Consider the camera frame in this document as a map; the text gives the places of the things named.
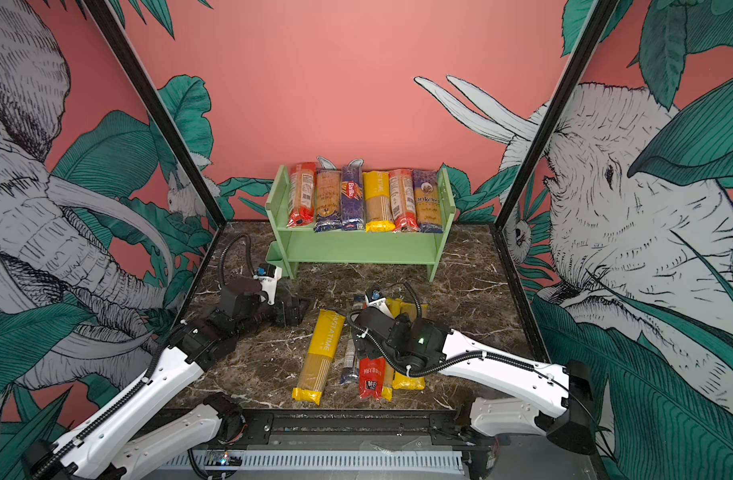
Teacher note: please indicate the yellow Pastatime spaghetti bag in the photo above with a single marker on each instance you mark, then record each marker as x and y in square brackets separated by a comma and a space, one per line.
[379, 217]

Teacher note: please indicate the green metal shelf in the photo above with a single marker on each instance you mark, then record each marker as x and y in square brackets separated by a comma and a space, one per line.
[294, 246]

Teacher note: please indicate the blue Barilla spaghetti bag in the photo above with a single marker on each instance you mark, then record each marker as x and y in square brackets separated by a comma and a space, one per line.
[352, 196]

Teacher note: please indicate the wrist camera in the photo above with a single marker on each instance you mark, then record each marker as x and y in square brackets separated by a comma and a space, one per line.
[377, 299]
[269, 275]

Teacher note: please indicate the black enclosure frame post left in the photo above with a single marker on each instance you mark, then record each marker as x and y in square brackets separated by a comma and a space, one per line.
[114, 34]

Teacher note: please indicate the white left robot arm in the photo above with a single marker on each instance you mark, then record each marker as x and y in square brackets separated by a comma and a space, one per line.
[103, 446]

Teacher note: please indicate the Ankara spaghetti bag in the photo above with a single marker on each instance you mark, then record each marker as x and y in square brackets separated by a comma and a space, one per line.
[427, 200]

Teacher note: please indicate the white vented strip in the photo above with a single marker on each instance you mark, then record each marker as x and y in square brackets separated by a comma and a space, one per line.
[212, 461]

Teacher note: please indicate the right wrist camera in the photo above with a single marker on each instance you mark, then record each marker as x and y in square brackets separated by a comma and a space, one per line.
[377, 299]

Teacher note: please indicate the blue yellow spaghetti bag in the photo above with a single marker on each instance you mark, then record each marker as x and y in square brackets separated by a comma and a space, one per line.
[327, 213]

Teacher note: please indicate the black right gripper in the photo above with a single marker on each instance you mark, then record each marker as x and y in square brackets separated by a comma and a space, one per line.
[368, 348]

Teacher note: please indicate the red spaghetti bag white label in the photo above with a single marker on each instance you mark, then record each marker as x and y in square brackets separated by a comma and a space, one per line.
[402, 196]

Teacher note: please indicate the red yellow spaghetti bag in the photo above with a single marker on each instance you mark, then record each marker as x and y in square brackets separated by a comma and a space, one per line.
[371, 375]

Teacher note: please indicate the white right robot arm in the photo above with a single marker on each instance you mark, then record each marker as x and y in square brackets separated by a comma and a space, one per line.
[544, 399]

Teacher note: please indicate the black enclosure frame post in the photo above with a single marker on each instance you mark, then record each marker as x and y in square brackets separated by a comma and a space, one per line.
[596, 24]
[114, 34]

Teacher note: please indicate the black enclosure frame post right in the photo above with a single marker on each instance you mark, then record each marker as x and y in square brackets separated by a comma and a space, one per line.
[596, 24]

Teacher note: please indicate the clear blue spaghetti bag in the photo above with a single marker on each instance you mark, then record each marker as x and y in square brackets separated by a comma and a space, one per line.
[349, 371]

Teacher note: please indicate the red white-label spaghetti bag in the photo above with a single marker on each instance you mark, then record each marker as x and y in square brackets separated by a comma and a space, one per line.
[301, 194]

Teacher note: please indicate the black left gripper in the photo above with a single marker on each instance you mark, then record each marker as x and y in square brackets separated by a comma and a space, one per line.
[296, 314]

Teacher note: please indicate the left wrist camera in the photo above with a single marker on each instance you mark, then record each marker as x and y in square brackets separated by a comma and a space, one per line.
[269, 275]

